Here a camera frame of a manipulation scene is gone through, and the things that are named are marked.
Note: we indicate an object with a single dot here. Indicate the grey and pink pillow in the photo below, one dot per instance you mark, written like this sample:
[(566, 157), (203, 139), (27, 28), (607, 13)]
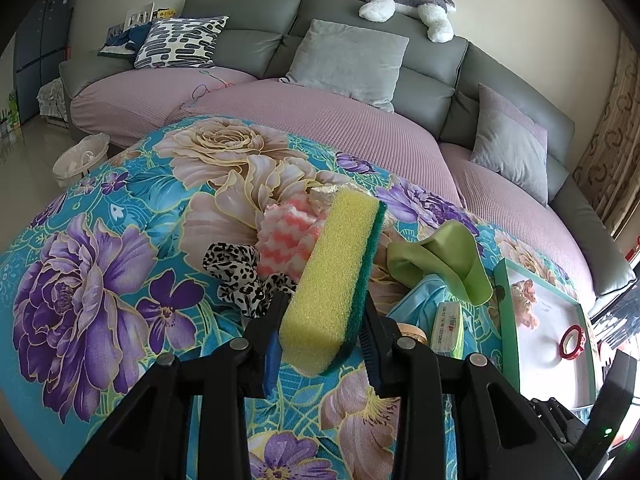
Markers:
[(505, 145)]

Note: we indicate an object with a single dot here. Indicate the green box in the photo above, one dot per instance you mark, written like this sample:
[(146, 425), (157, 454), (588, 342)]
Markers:
[(12, 110)]

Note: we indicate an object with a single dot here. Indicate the floral blanket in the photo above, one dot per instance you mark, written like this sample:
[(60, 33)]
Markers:
[(100, 260)]

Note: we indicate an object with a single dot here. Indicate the yellow box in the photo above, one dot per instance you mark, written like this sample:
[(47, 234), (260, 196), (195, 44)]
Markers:
[(167, 12)]

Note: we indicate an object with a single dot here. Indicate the cream lace cloth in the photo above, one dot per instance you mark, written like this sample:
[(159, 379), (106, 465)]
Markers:
[(320, 195)]

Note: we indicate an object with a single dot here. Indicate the tan tape roll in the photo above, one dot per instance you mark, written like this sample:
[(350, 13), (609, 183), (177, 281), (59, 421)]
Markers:
[(412, 331)]

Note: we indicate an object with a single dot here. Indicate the plain grey pillow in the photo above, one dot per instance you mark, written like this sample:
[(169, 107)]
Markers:
[(345, 60)]

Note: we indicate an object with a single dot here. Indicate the leopard print scrunchie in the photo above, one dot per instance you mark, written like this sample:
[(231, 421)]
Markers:
[(235, 265)]

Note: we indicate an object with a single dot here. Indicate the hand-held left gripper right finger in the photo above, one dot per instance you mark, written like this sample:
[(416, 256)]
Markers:
[(372, 355)]

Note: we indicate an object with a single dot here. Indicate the red tape roll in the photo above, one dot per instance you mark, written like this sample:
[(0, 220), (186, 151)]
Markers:
[(581, 344)]

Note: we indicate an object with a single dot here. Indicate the dark grey fridge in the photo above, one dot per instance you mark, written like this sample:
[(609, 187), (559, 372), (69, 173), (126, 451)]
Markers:
[(35, 60)]

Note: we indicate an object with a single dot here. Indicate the pink sofa cover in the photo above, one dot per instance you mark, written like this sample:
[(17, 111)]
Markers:
[(350, 125)]

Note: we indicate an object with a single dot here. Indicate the cloth covered stool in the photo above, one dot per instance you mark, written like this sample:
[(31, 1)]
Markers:
[(50, 100)]

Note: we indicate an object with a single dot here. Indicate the pink white striped cloth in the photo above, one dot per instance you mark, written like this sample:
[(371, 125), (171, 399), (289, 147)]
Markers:
[(285, 240)]

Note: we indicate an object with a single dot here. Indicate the white picture frame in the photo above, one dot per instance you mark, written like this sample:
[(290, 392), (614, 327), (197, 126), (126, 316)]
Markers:
[(140, 15)]

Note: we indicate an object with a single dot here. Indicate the green rimmed white tray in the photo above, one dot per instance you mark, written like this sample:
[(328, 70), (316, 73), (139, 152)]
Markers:
[(545, 340)]

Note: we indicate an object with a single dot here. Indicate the light blue cloth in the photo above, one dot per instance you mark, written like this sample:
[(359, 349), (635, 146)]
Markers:
[(417, 305)]

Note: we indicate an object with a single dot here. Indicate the black white patterned pillow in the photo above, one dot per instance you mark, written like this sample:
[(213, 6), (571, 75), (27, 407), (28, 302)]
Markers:
[(175, 42)]

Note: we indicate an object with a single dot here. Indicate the white waste bin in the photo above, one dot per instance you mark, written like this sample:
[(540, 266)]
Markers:
[(75, 170)]

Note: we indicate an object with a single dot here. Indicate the green tissue packet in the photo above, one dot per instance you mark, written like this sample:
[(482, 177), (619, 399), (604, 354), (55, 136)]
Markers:
[(447, 330)]

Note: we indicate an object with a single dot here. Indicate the patterned beige curtain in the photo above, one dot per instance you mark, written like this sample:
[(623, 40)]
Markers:
[(615, 135)]

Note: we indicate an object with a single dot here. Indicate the green cloth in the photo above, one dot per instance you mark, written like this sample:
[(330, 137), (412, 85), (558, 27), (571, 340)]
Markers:
[(440, 255)]

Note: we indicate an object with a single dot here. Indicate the yellow and green sponge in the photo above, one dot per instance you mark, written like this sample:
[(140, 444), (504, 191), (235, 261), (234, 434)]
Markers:
[(330, 280)]

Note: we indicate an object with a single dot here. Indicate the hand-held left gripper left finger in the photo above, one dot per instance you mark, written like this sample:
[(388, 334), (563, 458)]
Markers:
[(272, 360)]

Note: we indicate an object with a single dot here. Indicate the grey sofa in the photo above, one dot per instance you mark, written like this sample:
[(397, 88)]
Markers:
[(250, 45)]

